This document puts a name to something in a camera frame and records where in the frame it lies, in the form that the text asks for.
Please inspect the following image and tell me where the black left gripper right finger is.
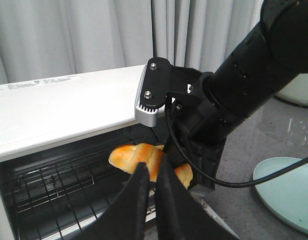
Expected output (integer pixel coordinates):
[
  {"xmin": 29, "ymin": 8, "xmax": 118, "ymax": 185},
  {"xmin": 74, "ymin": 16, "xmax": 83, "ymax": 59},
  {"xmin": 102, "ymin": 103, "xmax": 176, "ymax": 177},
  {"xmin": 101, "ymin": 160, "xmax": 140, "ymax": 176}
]
[{"xmin": 155, "ymin": 156, "xmax": 238, "ymax": 240}]

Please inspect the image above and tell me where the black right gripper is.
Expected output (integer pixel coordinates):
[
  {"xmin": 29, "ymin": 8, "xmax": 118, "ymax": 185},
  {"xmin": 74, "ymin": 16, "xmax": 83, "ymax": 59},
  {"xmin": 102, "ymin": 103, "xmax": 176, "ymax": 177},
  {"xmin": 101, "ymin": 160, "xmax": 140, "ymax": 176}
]
[{"xmin": 164, "ymin": 66, "xmax": 226, "ymax": 198}]

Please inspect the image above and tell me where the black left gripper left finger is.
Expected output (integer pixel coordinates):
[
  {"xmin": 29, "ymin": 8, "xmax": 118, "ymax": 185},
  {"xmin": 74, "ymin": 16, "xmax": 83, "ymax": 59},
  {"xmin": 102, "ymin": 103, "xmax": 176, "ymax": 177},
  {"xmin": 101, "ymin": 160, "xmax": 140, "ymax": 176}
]
[{"xmin": 74, "ymin": 162, "xmax": 150, "ymax": 240}]

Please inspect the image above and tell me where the golden bread roll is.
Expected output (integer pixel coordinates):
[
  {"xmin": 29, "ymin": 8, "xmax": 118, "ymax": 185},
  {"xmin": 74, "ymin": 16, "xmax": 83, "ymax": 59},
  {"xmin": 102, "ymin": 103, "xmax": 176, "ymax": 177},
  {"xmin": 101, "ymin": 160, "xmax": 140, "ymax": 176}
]
[{"xmin": 108, "ymin": 142, "xmax": 194, "ymax": 189}]

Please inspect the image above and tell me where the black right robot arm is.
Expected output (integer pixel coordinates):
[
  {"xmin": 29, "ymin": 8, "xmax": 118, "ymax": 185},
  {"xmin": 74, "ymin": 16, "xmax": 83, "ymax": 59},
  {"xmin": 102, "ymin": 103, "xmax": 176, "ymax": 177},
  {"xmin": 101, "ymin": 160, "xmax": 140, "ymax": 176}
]
[{"xmin": 154, "ymin": 0, "xmax": 308, "ymax": 192}]

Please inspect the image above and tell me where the white Toshiba toaster oven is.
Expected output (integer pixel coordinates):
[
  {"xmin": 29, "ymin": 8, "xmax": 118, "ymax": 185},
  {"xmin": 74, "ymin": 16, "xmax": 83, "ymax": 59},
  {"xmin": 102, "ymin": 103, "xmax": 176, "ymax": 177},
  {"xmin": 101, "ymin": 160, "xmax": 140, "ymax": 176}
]
[{"xmin": 0, "ymin": 65, "xmax": 168, "ymax": 240}]

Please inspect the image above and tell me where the light green plate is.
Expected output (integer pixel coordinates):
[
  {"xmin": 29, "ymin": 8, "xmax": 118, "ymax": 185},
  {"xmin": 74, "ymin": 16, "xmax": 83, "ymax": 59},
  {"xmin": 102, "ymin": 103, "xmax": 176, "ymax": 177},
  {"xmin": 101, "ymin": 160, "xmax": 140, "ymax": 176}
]
[{"xmin": 255, "ymin": 163, "xmax": 308, "ymax": 234}]

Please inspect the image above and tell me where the green pot with glass lid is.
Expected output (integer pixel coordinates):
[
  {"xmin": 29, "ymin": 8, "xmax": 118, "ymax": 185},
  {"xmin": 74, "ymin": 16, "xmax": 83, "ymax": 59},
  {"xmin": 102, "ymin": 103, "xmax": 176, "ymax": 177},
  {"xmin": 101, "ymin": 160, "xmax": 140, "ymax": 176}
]
[{"xmin": 276, "ymin": 73, "xmax": 308, "ymax": 107}]

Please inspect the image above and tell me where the grey curtain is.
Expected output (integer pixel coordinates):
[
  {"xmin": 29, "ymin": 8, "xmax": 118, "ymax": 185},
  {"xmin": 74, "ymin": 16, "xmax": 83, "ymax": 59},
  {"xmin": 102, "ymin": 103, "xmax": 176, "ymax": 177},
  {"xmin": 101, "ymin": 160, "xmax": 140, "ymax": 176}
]
[{"xmin": 0, "ymin": 0, "xmax": 262, "ymax": 84}]

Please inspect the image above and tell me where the black camera cable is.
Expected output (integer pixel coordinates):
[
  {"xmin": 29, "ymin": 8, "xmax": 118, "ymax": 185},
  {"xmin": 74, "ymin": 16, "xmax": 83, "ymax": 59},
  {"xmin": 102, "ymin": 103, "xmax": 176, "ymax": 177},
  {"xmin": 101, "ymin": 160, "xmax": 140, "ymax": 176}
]
[{"xmin": 164, "ymin": 103, "xmax": 308, "ymax": 188}]

